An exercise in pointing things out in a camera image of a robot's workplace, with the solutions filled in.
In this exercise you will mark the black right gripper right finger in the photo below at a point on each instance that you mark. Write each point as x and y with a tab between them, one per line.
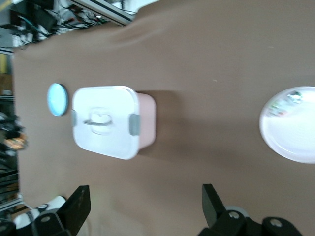
214	211

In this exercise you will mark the pink round plate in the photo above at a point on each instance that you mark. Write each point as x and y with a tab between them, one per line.
290	137

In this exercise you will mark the aluminium table edge rail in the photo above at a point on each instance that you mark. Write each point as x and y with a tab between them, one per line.
115	14

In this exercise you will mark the green and white switch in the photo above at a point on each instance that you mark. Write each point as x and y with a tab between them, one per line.
286	103

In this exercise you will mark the pink storage box white lid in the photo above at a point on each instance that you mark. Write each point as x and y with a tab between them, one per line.
105	137

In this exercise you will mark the light blue round plate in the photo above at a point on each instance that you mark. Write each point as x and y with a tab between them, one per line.
57	99

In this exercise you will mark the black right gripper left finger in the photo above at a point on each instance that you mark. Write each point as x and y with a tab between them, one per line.
73	211

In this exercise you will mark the dark cluttered equipment shelf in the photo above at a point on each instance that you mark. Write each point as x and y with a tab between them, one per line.
9	137

